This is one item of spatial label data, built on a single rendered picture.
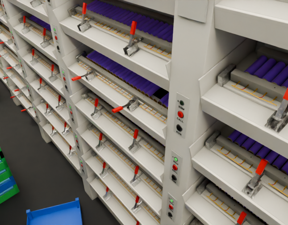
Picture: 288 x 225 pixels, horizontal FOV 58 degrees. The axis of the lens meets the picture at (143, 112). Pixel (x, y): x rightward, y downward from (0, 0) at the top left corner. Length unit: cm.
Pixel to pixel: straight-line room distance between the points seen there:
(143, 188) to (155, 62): 57
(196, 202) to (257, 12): 57
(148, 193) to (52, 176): 103
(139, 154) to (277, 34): 65
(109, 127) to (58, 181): 93
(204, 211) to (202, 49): 49
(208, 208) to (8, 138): 190
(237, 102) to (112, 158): 77
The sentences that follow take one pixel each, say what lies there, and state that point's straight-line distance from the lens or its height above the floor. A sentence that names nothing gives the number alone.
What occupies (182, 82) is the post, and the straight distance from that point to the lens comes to 61.
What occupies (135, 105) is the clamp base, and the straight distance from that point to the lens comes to 85.
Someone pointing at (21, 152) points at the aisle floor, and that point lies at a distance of 225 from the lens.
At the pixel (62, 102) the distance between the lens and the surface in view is 163.
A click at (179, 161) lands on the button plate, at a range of 74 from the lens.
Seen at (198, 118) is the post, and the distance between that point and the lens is 62.
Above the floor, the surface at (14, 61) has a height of 56.
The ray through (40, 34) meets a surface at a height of 95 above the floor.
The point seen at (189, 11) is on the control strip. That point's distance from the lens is 54.
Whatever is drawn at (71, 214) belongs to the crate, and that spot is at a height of 0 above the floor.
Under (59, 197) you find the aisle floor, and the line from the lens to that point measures 185.
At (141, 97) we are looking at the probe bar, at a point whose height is 97.
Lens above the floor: 143
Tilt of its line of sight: 36 degrees down
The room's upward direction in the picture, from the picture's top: straight up
